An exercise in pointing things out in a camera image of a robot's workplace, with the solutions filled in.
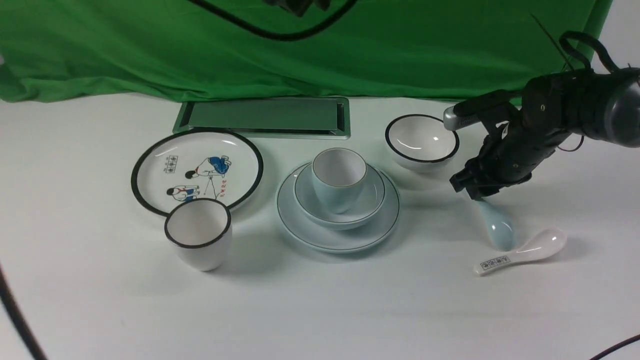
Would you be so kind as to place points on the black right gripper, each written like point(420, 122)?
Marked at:
point(511, 152)

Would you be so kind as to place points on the pale blue ceramic spoon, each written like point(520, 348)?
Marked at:
point(499, 226)

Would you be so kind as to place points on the pale blue cup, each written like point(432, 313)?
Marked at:
point(338, 175)

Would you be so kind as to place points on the pale blue bowl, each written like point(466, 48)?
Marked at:
point(365, 207)

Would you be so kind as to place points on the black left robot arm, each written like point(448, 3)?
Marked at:
point(298, 7)

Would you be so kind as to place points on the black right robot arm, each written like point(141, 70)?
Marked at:
point(604, 107)

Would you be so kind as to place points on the black-rimmed white bowl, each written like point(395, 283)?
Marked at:
point(420, 143)

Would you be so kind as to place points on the white ceramic spoon with print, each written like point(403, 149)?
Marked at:
point(541, 246)

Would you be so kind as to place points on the pale blue plate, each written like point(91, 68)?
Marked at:
point(323, 239)

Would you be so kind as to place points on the black-rimmed illustrated white plate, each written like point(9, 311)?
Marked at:
point(197, 164)

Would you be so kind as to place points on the black-rimmed white cup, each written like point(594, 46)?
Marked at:
point(202, 233)

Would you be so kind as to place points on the green backdrop cloth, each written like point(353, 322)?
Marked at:
point(55, 50)

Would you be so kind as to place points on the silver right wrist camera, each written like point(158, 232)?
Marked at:
point(490, 109)

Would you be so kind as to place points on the metal table cable hatch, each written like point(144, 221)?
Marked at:
point(285, 117)

